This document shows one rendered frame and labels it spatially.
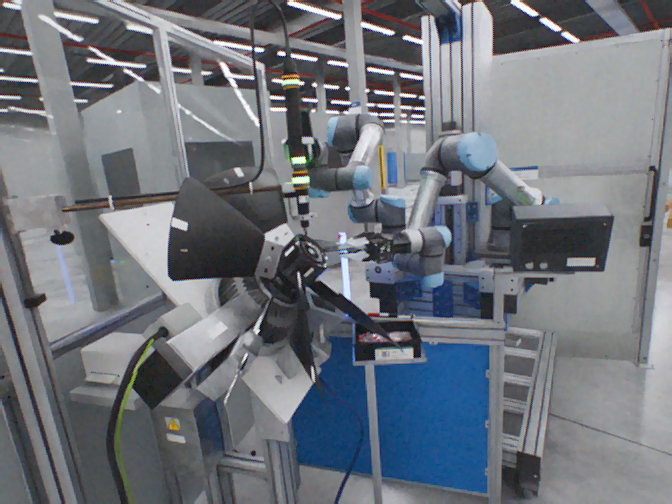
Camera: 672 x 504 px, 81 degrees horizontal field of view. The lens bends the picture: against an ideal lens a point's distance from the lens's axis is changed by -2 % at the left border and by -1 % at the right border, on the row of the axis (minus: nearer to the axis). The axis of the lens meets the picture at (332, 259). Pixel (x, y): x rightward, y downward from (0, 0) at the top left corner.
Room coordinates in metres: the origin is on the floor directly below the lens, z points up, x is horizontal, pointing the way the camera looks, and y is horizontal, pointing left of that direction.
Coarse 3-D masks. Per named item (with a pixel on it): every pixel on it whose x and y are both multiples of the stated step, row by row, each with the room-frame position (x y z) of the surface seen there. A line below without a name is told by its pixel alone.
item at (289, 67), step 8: (288, 48) 1.08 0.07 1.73; (288, 56) 1.08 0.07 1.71; (288, 64) 1.07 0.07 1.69; (288, 72) 1.11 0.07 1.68; (296, 72) 1.10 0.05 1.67; (296, 192) 1.08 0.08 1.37; (304, 192) 1.07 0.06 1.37; (304, 200) 1.07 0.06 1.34; (304, 208) 1.07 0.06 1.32; (304, 224) 1.08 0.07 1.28
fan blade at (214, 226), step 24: (192, 192) 0.83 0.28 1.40; (192, 216) 0.81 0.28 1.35; (216, 216) 0.85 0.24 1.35; (240, 216) 0.89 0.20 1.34; (168, 240) 0.75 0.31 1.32; (192, 240) 0.79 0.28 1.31; (216, 240) 0.83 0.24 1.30; (240, 240) 0.88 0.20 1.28; (264, 240) 0.92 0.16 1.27; (168, 264) 0.74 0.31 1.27; (192, 264) 0.78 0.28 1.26; (216, 264) 0.82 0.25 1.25; (240, 264) 0.87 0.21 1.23
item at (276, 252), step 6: (264, 246) 0.93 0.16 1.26; (270, 246) 0.94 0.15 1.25; (276, 246) 0.95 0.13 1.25; (282, 246) 0.97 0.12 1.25; (264, 252) 0.93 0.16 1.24; (270, 252) 0.94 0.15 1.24; (276, 252) 0.95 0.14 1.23; (264, 258) 0.93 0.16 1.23; (276, 258) 0.95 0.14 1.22; (258, 264) 0.92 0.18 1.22; (264, 264) 0.93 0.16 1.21; (270, 264) 0.94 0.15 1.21; (276, 264) 0.95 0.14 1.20; (258, 270) 0.92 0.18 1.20; (264, 270) 0.93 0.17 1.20; (270, 270) 0.94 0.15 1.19; (264, 276) 0.93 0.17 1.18; (270, 276) 0.94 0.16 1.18
